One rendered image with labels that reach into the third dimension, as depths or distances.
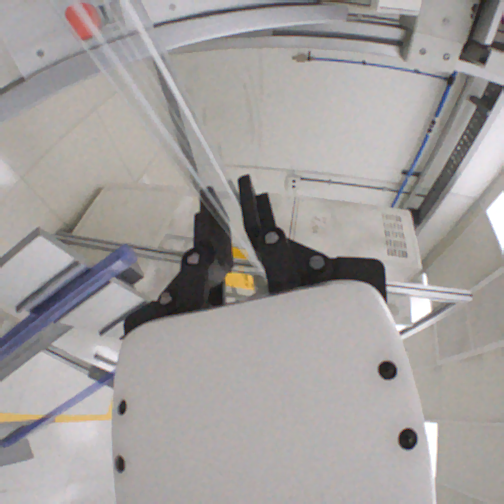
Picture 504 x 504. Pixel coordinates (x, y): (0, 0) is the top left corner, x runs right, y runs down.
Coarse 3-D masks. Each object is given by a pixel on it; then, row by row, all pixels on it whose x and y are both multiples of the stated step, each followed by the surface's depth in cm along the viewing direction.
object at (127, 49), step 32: (64, 0) 3; (96, 0) 3; (128, 0) 3; (96, 32) 3; (128, 32) 4; (96, 64) 4; (128, 64) 4; (160, 64) 5; (128, 96) 5; (160, 96) 5; (160, 128) 6; (192, 128) 6; (192, 160) 8; (224, 192) 10; (224, 224) 12
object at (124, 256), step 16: (112, 256) 17; (128, 256) 17; (96, 272) 17; (112, 272) 18; (64, 288) 16; (80, 288) 16; (96, 288) 18; (48, 304) 16; (64, 304) 16; (32, 320) 15; (48, 320) 16; (16, 336) 15; (32, 336) 16; (0, 352) 14
